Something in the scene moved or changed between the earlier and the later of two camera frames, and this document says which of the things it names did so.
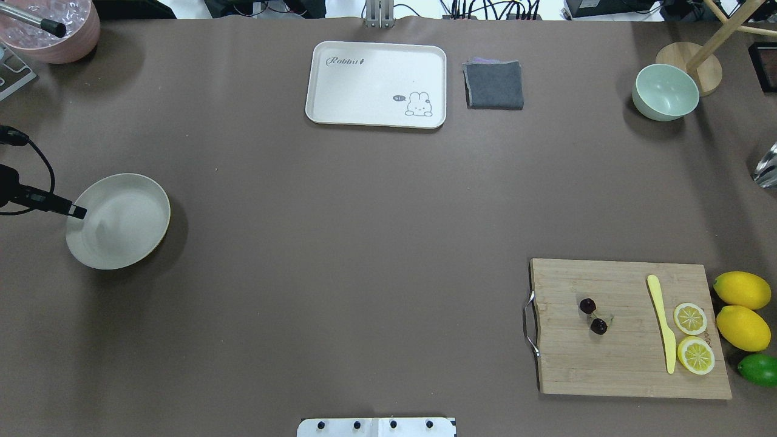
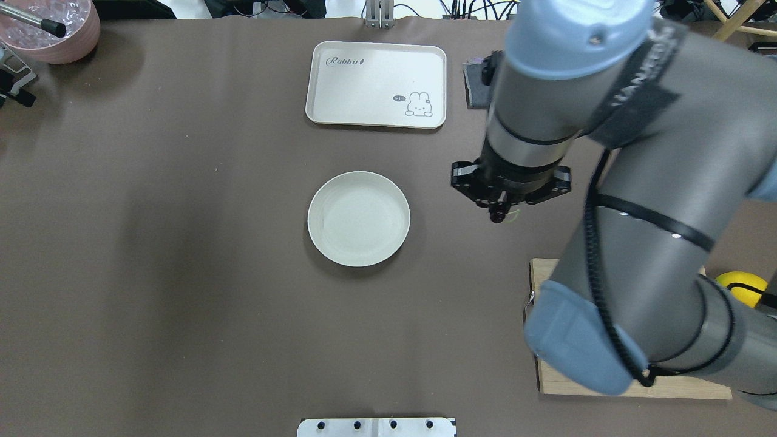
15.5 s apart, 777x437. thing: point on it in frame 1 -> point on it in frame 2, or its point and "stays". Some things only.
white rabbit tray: [378, 84] stays
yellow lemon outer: [743, 289] stays
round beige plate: [127, 219] -> [359, 218]
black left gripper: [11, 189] -> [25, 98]
